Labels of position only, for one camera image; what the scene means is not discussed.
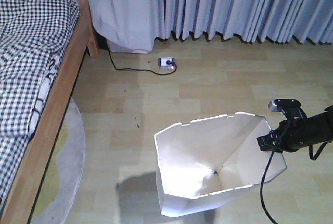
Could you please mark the white plastic trash bin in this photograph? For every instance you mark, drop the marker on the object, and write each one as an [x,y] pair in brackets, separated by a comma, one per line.
[208,162]

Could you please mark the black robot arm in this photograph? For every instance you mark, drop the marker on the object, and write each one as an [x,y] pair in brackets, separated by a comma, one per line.
[298,131]

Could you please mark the grey round rug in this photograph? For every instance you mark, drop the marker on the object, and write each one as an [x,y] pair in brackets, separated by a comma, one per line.
[64,172]

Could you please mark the black white checkered bedding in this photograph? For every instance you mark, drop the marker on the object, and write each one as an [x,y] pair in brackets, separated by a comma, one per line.
[34,38]

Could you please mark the wooden bed frame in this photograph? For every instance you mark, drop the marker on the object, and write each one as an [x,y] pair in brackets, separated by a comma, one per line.
[28,180]

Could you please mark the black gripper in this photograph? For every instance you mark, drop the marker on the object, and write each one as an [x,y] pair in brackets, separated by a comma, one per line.
[274,139]

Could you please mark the light grey curtain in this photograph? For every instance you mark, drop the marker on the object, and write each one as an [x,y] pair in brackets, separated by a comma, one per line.
[131,26]

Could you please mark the floor power outlet box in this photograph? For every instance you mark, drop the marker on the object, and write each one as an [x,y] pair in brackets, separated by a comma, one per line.
[166,63]

